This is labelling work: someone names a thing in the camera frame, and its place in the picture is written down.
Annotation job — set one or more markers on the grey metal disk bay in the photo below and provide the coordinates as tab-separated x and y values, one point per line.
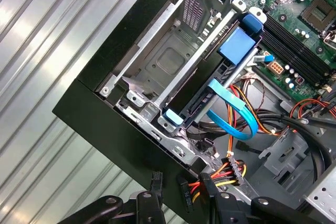
168	58

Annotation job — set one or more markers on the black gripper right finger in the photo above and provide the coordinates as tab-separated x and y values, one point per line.
225	208

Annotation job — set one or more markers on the green motherboard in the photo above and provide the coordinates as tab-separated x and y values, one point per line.
296	1

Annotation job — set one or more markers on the hard disk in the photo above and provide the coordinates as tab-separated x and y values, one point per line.
236	45

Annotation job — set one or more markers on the RAM slot with white clips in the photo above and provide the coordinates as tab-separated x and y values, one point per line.
288	56
288	42

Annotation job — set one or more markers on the grey metal drive cage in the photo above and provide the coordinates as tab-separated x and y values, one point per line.
323	197

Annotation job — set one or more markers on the CPU socket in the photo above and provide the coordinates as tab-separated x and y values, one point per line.
319	11

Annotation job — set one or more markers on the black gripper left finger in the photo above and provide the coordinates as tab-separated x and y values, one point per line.
149	208

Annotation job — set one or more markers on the RAM slot with black clips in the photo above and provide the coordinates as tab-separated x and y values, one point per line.
288	49
288	35

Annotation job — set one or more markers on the black open PC case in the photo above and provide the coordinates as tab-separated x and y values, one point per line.
110	129

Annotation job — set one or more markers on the metal socket cover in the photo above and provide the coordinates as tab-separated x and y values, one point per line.
331	40

